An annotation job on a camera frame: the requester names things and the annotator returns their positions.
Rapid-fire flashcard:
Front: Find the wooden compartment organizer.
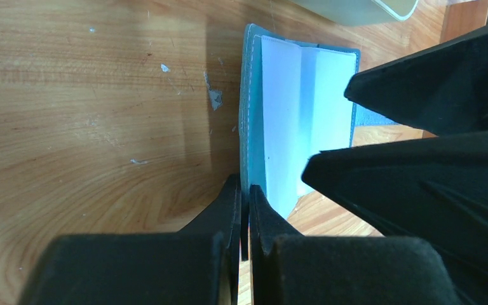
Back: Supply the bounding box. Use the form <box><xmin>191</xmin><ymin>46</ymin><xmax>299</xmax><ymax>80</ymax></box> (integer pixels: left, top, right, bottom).
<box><xmin>440</xmin><ymin>0</ymin><xmax>488</xmax><ymax>43</ymax></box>

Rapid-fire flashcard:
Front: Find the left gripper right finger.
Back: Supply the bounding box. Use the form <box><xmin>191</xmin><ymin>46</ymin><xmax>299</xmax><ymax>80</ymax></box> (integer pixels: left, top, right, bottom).
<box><xmin>250</xmin><ymin>185</ymin><xmax>459</xmax><ymax>304</ymax></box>

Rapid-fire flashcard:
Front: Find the beige oval tray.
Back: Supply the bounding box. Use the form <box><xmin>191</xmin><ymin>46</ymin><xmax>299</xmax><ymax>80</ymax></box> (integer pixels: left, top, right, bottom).
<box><xmin>293</xmin><ymin>0</ymin><xmax>419</xmax><ymax>26</ymax></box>

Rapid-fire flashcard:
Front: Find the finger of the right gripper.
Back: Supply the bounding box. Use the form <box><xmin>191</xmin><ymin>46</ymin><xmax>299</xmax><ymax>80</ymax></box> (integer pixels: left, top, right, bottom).
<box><xmin>302</xmin><ymin>131</ymin><xmax>488</xmax><ymax>304</ymax></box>

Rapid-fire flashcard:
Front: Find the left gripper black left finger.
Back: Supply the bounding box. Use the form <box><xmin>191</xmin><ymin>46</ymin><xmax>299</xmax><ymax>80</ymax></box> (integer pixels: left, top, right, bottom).
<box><xmin>19</xmin><ymin>174</ymin><xmax>241</xmax><ymax>304</ymax></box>

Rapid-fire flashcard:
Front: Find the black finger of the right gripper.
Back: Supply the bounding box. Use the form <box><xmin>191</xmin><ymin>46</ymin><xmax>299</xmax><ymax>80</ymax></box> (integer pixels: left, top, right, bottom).
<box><xmin>344</xmin><ymin>25</ymin><xmax>488</xmax><ymax>136</ymax></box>

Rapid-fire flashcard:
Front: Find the blue card holder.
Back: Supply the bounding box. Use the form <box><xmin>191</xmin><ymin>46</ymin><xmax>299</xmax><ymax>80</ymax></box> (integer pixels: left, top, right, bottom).
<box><xmin>239</xmin><ymin>24</ymin><xmax>392</xmax><ymax>218</ymax></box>

